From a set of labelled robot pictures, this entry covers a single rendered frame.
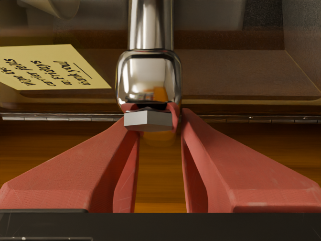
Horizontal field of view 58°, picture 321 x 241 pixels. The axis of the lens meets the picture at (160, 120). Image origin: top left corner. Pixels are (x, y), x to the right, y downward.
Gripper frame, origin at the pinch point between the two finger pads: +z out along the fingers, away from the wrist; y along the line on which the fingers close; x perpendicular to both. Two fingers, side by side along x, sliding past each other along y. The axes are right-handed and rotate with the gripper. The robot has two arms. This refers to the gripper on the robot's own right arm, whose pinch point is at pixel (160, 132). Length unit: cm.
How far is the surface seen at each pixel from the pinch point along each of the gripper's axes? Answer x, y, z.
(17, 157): 17.5, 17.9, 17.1
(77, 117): 11.7, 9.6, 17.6
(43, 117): 11.9, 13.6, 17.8
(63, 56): -1.1, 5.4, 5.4
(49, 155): 17.5, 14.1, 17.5
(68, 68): 0.3, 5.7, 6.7
